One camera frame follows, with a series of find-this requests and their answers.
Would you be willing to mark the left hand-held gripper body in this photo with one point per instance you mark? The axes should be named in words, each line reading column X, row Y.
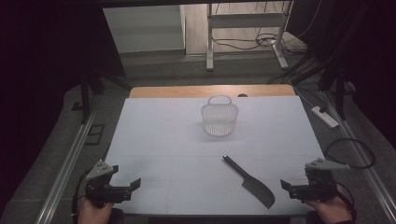
column 99, row 186

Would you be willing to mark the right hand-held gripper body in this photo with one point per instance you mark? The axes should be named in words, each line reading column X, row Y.
column 317, row 186

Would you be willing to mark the black kitchen knife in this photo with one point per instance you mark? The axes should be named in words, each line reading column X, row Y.
column 258, row 189

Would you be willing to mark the white plastic basket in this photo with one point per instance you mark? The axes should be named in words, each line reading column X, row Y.
column 218, row 124

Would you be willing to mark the person's right hand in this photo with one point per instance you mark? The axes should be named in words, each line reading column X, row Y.
column 333, row 210

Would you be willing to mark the person's left hand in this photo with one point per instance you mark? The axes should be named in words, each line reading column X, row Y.
column 93, row 214

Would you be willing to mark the white power strip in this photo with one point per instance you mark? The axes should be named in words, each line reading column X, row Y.
column 325, row 118

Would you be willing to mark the black tripod stand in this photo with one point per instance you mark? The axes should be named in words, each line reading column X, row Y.
column 84, row 102
column 341, row 99

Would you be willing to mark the black curtain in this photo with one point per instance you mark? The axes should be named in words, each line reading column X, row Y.
column 367, row 46
column 40, row 62

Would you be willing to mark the aluminium floor rail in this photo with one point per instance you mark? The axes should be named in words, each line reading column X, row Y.
column 67, row 169
column 378, row 186

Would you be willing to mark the black floor socket frame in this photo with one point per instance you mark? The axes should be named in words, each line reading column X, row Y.
column 95, row 134

